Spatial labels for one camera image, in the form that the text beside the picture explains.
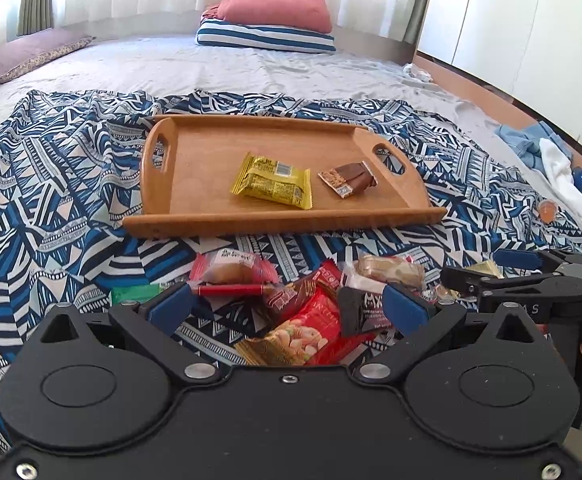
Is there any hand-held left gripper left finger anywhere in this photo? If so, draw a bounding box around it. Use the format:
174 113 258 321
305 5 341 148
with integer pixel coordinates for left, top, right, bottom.
36 282 220 387

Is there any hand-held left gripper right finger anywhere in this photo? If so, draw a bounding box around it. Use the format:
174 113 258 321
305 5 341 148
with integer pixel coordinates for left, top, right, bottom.
353 282 554 387

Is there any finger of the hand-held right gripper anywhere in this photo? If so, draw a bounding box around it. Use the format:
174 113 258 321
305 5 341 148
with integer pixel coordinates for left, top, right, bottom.
493 248 566 273
440 265 542 306

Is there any gold foil packet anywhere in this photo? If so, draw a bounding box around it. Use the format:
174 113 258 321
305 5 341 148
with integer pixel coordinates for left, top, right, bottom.
463 260 504 281

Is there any green snack packet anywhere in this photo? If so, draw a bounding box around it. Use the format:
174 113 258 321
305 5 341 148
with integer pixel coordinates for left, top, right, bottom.
111 284 172 306

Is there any red stick packet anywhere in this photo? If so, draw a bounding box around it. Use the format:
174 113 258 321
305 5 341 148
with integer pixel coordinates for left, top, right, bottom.
197 283 270 298

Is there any wooden tray with handles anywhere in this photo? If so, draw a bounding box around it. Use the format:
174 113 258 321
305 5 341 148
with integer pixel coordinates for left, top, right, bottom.
122 114 448 238

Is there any beige wafer packet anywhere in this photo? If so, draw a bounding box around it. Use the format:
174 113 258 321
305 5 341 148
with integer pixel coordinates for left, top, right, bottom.
353 254 427 291

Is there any black snack packet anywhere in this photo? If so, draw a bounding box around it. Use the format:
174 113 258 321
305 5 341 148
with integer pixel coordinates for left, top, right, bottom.
337 285 397 338

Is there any clear bun packet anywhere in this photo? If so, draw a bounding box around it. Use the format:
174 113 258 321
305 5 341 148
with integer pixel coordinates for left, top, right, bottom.
189 249 279 286

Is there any white cloth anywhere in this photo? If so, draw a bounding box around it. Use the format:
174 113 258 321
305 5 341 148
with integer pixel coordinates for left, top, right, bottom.
538 137 582 256

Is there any red nut packet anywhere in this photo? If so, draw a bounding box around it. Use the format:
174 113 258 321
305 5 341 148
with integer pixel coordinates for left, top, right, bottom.
234 292 377 367

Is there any light blue cloth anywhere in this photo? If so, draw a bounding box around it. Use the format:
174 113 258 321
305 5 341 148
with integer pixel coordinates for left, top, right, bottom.
494 121 574 171

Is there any brown chocolate bar packet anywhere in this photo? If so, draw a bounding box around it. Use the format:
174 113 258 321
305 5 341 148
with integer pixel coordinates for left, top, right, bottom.
318 160 379 199

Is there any blue geometric patterned blanket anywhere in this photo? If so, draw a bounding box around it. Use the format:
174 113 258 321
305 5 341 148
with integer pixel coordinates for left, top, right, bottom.
0 89 582 466

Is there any yellow snack packet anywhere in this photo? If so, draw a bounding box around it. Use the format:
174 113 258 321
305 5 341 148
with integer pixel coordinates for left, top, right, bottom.
229 152 313 210

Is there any crumpled white wrapper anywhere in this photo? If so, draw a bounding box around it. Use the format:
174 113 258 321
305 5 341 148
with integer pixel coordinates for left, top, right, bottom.
402 62 434 83

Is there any white wardrobe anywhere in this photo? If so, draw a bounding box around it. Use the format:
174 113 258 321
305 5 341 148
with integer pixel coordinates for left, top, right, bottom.
416 0 582 151

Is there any grey bed sheet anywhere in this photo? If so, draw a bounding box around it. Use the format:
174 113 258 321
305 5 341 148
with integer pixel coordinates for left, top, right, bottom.
0 30 582 281

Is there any blue white striped pillow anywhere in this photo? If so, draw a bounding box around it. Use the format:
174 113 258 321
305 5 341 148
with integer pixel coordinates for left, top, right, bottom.
195 17 337 54

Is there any purple floral pillow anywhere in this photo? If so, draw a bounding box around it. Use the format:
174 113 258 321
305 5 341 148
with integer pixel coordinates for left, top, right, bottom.
0 28 96 88

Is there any red pillow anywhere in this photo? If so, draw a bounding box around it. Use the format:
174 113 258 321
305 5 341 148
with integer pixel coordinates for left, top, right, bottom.
202 0 334 34

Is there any wooden bed frame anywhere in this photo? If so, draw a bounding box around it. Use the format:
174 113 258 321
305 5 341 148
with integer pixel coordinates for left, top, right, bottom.
333 30 582 196

